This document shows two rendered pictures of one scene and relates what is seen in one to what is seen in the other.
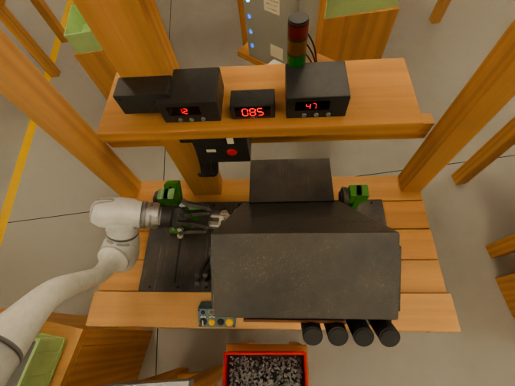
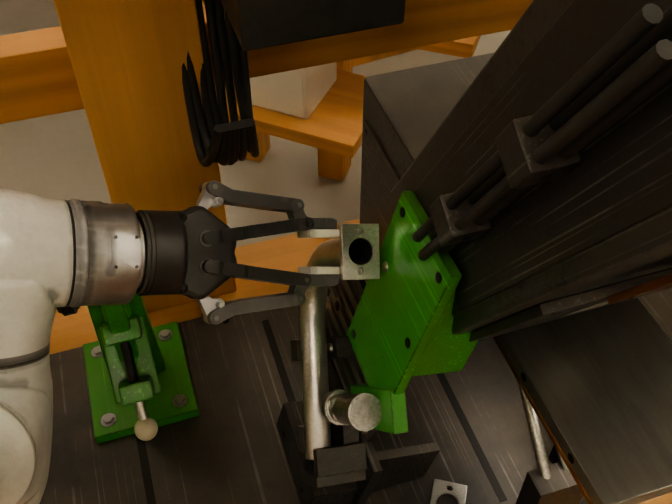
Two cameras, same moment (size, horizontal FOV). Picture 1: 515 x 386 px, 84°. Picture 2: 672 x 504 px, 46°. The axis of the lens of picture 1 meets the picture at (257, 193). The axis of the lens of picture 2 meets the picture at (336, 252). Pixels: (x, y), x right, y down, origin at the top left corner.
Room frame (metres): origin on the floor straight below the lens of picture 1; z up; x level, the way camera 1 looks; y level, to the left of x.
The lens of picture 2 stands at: (-0.08, 0.40, 1.78)
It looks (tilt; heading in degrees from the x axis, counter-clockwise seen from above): 47 degrees down; 333
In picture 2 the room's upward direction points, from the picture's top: straight up
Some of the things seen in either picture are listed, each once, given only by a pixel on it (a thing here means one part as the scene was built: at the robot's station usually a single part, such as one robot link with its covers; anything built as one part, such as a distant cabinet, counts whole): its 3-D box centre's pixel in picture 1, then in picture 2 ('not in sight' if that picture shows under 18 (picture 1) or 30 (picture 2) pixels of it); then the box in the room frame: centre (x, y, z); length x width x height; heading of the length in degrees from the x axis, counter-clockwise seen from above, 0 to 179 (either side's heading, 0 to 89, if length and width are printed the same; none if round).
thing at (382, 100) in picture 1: (254, 99); not in sight; (0.63, -0.04, 1.52); 0.90 x 0.25 x 0.04; 81
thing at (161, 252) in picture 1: (264, 243); (441, 387); (0.37, 0.00, 0.89); 1.10 x 0.42 x 0.02; 81
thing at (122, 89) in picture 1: (147, 95); not in sight; (0.64, 0.26, 1.59); 0.15 x 0.07 x 0.07; 81
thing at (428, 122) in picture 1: (260, 131); (356, 18); (0.74, -0.06, 1.23); 1.30 x 0.05 x 0.09; 81
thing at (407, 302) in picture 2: not in sight; (426, 301); (0.32, 0.09, 1.17); 0.13 x 0.12 x 0.20; 81
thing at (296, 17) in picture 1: (298, 26); not in sight; (0.65, -0.16, 1.71); 0.05 x 0.05 x 0.04
